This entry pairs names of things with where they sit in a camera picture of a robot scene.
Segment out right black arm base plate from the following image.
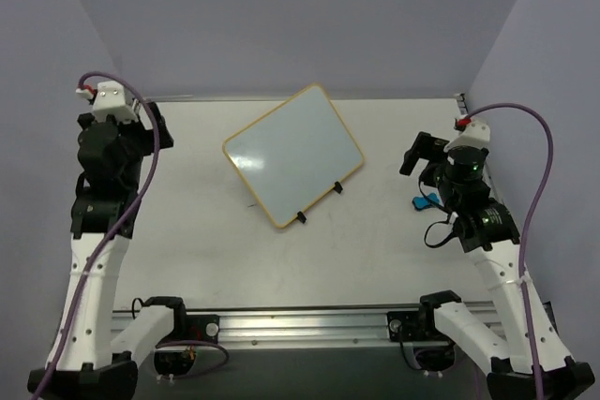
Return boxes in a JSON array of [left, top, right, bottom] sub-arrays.
[[386, 309, 437, 343]]

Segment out blue whiteboard eraser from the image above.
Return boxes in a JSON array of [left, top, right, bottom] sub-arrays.
[[412, 192, 443, 211]]

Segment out black whiteboard clip stand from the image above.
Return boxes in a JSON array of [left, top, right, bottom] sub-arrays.
[[296, 211, 307, 224]]

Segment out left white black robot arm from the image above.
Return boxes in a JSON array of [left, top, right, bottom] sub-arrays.
[[27, 102, 189, 399]]

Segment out yellow-framed small whiteboard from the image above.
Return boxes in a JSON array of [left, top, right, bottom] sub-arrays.
[[222, 83, 365, 229]]

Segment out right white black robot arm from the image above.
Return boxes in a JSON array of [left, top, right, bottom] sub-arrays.
[[399, 132, 595, 399]]

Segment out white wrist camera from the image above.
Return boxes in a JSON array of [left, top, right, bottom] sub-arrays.
[[444, 116, 490, 153], [92, 81, 141, 125]]

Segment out aluminium table edge rail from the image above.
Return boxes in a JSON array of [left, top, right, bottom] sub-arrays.
[[454, 93, 468, 115]]

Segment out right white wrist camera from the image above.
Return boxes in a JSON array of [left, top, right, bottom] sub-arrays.
[[444, 116, 490, 153]]

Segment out front aluminium frame rail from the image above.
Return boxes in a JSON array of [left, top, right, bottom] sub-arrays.
[[110, 304, 562, 353]]

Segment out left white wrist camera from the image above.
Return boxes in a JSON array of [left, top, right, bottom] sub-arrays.
[[92, 81, 141, 125]]

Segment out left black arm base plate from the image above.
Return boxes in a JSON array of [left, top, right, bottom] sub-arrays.
[[185, 314, 220, 344]]

